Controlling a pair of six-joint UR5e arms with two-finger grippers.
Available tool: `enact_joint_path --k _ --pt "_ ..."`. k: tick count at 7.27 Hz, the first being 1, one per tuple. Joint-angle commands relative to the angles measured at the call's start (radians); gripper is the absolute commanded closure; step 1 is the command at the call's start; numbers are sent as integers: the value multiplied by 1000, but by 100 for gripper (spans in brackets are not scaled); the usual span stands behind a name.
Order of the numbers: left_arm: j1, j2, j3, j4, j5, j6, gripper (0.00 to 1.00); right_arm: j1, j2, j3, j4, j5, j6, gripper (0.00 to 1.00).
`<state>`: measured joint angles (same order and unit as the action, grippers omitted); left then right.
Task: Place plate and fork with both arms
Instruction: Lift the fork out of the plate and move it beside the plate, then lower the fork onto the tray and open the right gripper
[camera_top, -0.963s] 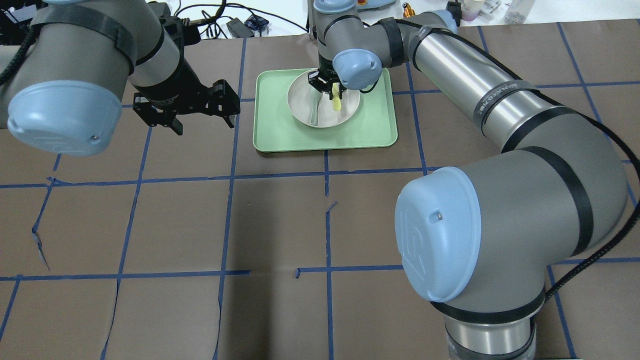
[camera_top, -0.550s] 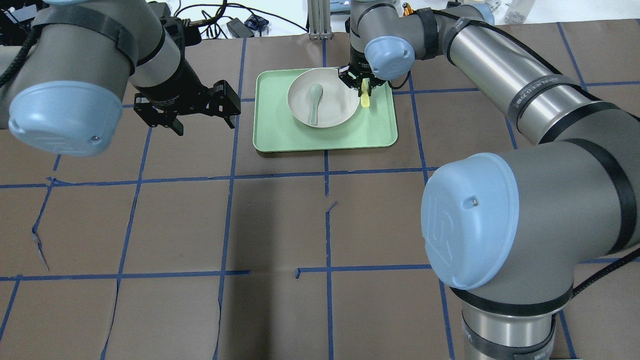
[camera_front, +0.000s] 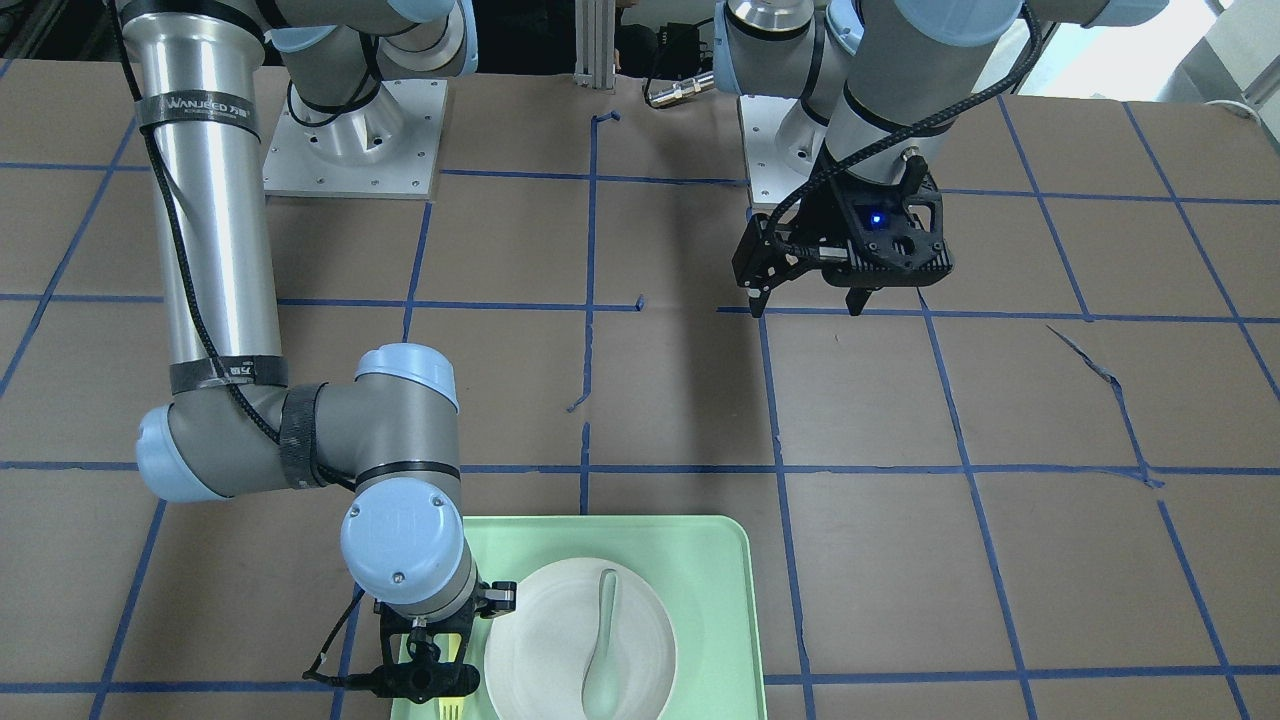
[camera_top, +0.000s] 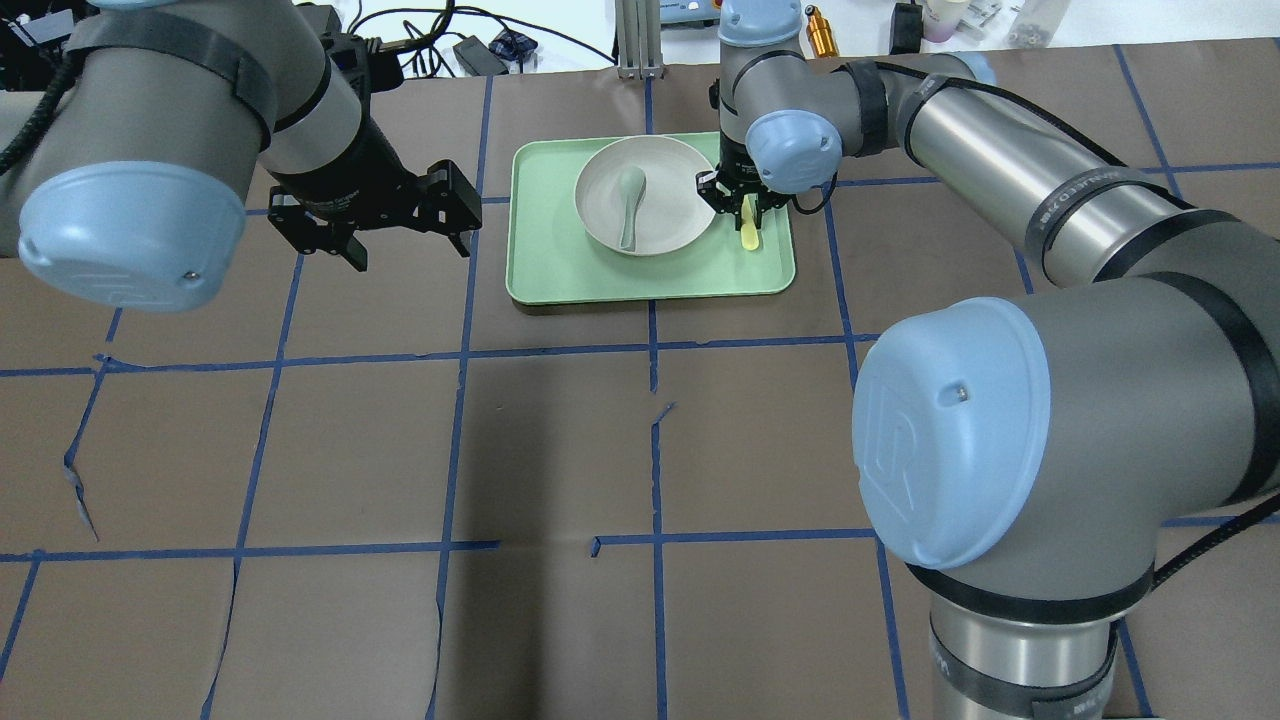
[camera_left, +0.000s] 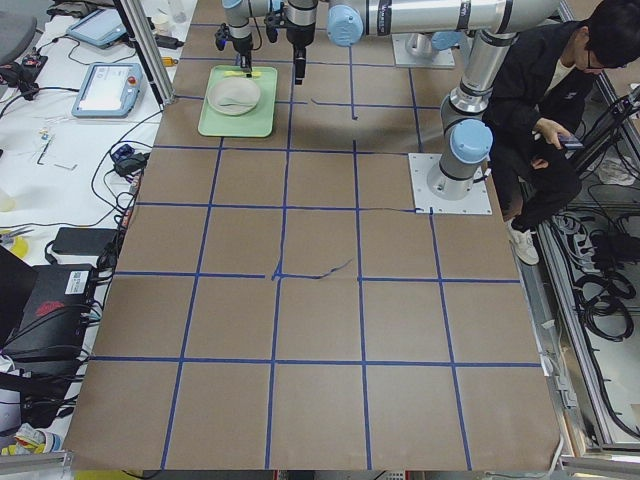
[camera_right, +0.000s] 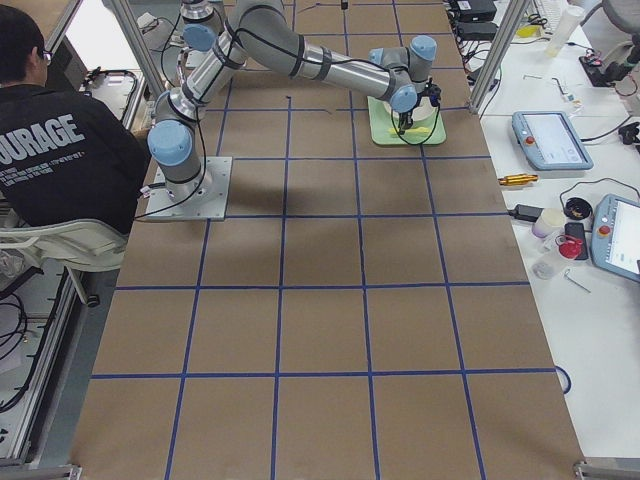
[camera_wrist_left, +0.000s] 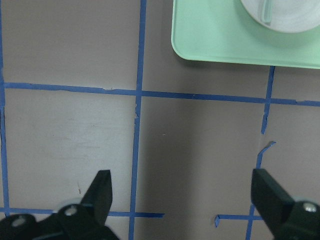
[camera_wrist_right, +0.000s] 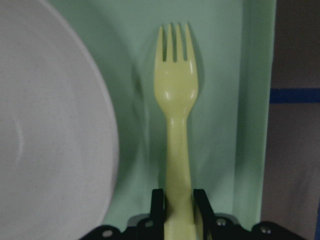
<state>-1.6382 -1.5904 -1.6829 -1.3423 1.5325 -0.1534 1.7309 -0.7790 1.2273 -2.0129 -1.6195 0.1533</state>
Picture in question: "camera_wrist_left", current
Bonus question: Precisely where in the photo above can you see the light green tray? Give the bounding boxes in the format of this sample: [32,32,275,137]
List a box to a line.
[171,0,320,69]

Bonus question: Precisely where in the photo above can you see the white round plate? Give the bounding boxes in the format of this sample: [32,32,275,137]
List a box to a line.
[241,0,320,34]

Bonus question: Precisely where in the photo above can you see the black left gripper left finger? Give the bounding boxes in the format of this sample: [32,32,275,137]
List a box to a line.
[80,170,112,225]

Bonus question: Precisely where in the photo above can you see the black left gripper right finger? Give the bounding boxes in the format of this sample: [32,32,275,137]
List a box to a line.
[250,168,295,225]

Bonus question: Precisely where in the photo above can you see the pale green plastic spoon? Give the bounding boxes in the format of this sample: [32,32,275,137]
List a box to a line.
[260,0,273,25]

